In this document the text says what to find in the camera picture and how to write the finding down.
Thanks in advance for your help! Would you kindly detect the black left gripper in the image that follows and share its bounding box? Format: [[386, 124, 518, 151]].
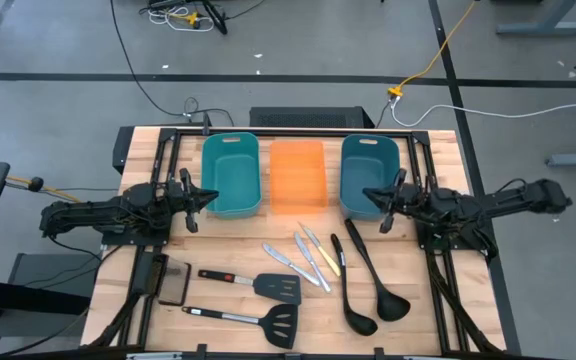
[[166, 167, 220, 235]]

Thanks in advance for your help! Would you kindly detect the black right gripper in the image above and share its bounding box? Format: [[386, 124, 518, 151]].
[[362, 167, 422, 235]]

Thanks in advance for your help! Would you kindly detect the yellow-handled table knife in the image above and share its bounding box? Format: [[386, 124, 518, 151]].
[[297, 222, 343, 278]]

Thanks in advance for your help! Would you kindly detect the silver table knife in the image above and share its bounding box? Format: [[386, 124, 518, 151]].
[[293, 231, 333, 294], [261, 242, 322, 288]]

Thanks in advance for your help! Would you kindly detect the large black ladle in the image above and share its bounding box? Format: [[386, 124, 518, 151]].
[[343, 218, 412, 323]]

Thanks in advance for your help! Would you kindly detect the black spatula with steel handle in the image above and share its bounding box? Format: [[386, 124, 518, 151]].
[[181, 303, 300, 350]]

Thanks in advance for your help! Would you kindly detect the black spatula with red accent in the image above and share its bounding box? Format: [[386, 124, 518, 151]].
[[197, 269, 303, 306]]

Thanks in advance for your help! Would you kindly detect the blue plastic bin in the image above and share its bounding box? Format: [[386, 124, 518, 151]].
[[339, 133, 402, 222]]

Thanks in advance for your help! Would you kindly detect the green plastic bin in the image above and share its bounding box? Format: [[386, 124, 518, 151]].
[[200, 131, 263, 220]]

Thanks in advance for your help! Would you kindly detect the orange translucent plastic bin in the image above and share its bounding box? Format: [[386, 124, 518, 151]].
[[268, 139, 329, 215]]

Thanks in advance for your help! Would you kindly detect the black corner plate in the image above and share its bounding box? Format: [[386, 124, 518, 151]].
[[112, 125, 137, 175]]

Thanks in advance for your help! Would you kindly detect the black power supply box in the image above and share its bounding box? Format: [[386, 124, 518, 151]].
[[131, 251, 159, 296]]

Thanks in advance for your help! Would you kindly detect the black stand leg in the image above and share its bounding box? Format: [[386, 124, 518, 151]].
[[200, 0, 229, 36]]

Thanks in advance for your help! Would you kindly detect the black bar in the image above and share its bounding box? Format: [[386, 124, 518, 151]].
[[0, 276, 93, 317]]

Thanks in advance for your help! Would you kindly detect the black aluminium table frame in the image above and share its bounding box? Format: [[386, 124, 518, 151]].
[[85, 127, 507, 360]]

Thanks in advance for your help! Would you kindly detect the yellow extension cable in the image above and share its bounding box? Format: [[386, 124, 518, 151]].
[[386, 0, 479, 99]]

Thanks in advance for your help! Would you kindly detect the white floor cable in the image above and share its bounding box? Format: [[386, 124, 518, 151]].
[[390, 93, 576, 129]]

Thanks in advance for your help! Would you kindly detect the black floor cable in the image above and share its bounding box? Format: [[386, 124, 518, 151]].
[[109, 0, 237, 127]]

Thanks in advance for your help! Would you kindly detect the yellow cable with black knob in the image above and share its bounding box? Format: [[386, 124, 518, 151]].
[[5, 174, 83, 204]]

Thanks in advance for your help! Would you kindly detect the white coiled cable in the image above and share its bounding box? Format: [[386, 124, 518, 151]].
[[146, 5, 216, 33]]

